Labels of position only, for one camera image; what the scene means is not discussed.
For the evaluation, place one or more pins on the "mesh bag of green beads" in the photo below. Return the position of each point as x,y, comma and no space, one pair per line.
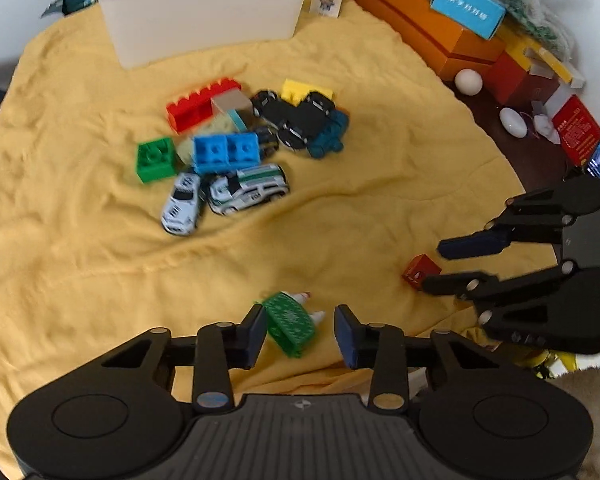
530,10

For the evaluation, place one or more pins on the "red orange box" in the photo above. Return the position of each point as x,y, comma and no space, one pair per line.
510,80

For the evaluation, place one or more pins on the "blue building block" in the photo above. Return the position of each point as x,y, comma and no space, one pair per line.
225,152

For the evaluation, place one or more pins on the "yellow patterned wrapper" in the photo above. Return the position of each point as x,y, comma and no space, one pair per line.
530,362

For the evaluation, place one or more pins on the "white plastic container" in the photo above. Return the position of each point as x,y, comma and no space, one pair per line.
195,15

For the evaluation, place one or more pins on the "red packet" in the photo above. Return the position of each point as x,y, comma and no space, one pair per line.
575,127

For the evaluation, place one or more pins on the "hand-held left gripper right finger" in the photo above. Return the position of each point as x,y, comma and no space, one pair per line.
344,335

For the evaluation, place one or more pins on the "white green toy van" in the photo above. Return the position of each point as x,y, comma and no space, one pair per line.
245,190

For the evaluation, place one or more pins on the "white egg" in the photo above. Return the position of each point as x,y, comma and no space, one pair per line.
513,122

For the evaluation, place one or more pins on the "yellow building block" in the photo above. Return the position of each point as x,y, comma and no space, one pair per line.
295,91

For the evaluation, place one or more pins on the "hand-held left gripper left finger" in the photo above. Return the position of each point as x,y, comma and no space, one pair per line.
257,335

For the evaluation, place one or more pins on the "red long building block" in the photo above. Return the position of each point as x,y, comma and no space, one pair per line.
195,107

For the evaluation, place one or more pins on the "white police toy car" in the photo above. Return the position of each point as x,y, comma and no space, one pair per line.
180,205

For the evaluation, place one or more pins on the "green patterned toy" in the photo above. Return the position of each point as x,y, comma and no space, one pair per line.
290,322

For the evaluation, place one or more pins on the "white ball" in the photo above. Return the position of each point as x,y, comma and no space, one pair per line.
468,81

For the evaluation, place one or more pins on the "small white plastic piece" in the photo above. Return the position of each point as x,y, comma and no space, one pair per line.
545,127

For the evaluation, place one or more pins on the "blue cardboard box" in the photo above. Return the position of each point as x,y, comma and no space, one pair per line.
465,5

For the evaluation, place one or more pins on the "yellow blanket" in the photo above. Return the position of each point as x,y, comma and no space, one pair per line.
80,260

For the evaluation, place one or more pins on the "tan building block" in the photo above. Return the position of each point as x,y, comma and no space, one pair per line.
230,102

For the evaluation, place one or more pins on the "beige fluffy rug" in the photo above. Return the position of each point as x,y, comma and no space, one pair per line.
595,410

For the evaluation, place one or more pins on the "small red cube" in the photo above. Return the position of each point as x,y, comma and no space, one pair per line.
420,270

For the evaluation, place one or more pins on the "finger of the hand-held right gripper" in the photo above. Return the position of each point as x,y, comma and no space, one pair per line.
445,284
470,246

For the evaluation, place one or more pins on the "green building block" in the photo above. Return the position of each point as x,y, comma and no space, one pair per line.
155,160

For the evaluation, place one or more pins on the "teal toy vehicle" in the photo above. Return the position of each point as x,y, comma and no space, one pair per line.
330,135

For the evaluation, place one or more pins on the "yellow white box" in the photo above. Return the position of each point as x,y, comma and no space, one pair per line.
545,57

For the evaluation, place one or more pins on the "black toy car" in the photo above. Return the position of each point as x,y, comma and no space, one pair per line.
267,105
305,120
267,142

